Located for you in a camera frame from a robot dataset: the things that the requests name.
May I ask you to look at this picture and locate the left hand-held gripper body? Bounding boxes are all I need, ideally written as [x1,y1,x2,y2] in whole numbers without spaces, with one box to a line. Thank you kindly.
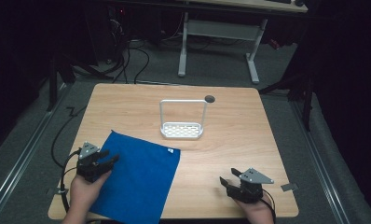
[76,142,105,184]

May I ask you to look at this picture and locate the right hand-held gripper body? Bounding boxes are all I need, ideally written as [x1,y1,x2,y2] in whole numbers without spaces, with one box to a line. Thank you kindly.
[227,167,275,204]

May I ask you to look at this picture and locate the blue cloth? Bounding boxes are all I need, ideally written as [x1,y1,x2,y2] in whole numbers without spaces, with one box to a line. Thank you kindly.
[89,129,182,224]

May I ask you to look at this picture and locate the person's right hand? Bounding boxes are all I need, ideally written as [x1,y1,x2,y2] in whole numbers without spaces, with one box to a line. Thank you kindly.
[234,193,275,224]

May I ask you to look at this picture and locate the grey tape piece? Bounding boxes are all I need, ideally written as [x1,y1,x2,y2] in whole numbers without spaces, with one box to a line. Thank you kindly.
[281,182,299,192]

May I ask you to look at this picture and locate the black stand legs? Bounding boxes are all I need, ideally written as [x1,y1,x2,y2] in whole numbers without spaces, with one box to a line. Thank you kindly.
[258,69,316,133]
[46,50,115,112]

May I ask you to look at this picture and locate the dark computer tower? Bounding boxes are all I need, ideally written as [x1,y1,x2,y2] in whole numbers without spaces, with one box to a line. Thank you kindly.
[84,5,130,67]

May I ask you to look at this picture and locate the white-legged desk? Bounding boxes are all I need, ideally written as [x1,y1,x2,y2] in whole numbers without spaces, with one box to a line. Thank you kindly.
[176,0,309,85]

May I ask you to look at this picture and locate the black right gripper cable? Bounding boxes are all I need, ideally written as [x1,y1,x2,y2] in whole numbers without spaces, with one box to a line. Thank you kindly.
[260,189,277,224]

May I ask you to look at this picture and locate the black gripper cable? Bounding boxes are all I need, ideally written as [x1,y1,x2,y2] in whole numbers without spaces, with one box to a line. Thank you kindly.
[260,189,277,224]
[60,148,82,215]

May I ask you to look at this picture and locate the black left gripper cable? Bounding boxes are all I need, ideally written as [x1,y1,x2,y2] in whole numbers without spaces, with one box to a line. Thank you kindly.
[60,148,82,215]

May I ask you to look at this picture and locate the black cable on floor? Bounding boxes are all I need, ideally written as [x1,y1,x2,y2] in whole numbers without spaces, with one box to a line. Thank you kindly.
[50,105,89,171]

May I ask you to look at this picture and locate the metal floor rail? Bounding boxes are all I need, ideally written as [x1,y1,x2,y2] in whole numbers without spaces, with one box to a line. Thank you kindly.
[0,83,70,217]
[290,99,351,224]

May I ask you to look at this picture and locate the white rack with handle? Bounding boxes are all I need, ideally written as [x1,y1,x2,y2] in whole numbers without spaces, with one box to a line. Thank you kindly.
[158,98,208,141]

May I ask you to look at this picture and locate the bundle of black cables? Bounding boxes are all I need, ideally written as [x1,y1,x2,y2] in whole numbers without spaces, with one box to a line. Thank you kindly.
[107,18,151,85]

